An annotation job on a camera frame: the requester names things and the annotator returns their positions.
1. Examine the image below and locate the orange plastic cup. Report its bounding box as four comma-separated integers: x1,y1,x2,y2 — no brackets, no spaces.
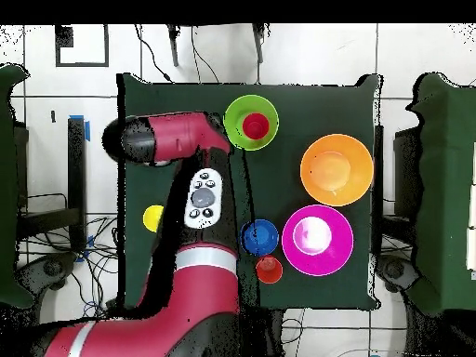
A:
255,255,284,285

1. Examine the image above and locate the green plastic bowl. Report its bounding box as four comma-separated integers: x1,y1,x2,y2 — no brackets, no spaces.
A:
223,94,280,152

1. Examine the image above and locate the red plastic cup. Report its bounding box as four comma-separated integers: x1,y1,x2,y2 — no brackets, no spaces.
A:
242,112,271,141

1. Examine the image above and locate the large pink plastic bowl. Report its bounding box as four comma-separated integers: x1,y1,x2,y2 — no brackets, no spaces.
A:
281,204,355,277

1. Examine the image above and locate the black stand leg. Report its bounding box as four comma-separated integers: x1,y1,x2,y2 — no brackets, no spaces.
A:
165,23,180,68
251,22,271,65

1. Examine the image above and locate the black square floor frame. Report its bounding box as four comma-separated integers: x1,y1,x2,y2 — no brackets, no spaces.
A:
54,24,110,69

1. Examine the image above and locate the dark blue plastic bowl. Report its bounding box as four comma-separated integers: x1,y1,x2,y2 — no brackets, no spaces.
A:
239,218,280,258

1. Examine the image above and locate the black stand post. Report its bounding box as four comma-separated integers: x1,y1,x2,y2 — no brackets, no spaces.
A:
16,117,88,254

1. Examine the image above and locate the large yellow-orange plastic bowl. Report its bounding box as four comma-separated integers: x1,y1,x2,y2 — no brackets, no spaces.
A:
299,133,375,207

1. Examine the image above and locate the dark green table cloth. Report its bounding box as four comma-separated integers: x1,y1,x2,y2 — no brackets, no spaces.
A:
116,73,382,311

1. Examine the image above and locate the tangle of cables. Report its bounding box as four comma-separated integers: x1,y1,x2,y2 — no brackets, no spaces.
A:
18,213,120,317

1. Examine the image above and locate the blue tape strip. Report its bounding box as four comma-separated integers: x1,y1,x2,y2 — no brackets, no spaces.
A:
69,113,91,142

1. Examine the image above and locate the yellow plastic cup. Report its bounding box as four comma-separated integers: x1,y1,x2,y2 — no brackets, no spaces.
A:
142,205,165,234

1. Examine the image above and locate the green cloth side table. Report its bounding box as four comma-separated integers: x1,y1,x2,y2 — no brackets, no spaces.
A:
0,63,34,310
404,72,476,317

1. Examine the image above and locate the thin black cable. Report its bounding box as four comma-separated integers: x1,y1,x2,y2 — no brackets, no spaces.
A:
133,23,175,84

